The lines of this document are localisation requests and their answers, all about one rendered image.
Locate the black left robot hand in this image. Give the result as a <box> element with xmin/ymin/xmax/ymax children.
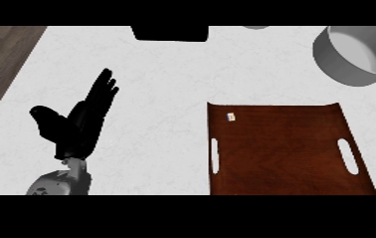
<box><xmin>29</xmin><ymin>68</ymin><xmax>122</xmax><ymax>161</ymax></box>

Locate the brown wooden tray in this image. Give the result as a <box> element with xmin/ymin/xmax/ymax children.
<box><xmin>206</xmin><ymin>102</ymin><xmax>376</xmax><ymax>196</ymax></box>

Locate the grey metal pot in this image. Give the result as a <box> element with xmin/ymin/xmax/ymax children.
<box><xmin>312</xmin><ymin>26</ymin><xmax>376</xmax><ymax>88</ymax></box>

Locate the black appliance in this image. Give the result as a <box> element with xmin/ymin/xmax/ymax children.
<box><xmin>130</xmin><ymin>26</ymin><xmax>210</xmax><ymax>43</ymax></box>

